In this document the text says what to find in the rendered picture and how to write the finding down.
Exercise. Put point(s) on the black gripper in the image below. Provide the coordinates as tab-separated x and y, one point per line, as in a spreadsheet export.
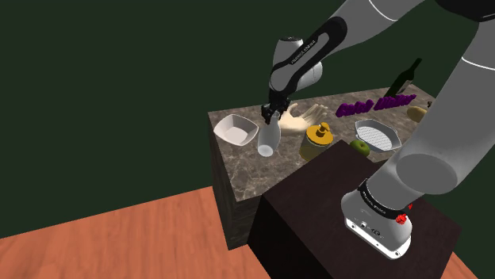
277	103

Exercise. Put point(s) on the clear white glass bottle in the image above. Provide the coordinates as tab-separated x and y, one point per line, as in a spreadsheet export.
268	137

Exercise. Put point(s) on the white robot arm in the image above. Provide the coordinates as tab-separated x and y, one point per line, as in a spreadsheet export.
433	127

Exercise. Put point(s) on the beige hand figure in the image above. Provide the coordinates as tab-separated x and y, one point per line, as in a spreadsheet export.
296	120

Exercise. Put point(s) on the white square bowl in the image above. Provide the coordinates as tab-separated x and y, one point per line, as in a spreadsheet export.
236	130

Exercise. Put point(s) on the yellow soap dispenser jar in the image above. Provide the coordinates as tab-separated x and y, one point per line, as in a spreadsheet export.
315	143

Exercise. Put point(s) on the marble counter block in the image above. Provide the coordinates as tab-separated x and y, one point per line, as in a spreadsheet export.
247	174

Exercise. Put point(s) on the green apple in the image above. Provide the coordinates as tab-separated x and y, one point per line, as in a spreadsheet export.
360	147

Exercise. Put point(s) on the purple letter sign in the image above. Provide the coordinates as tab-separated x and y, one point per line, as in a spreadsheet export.
373	104

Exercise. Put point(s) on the white octagonal perforated dish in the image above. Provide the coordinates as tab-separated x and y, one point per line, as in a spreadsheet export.
377	135

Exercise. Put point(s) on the dark brown robot stand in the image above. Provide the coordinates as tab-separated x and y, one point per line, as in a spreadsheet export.
309	216

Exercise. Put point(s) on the dark green wine bottle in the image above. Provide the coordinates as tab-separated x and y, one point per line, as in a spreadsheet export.
402	80

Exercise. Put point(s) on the brown potato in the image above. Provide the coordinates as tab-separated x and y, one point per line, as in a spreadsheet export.
415	113

